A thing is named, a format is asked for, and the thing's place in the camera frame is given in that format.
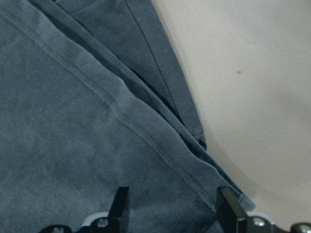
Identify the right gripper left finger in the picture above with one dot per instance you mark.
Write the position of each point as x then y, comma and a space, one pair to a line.
117, 219

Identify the black printed t-shirt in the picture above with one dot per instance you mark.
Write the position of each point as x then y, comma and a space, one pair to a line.
71, 133

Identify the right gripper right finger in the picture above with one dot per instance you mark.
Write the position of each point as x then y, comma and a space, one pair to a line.
234, 218

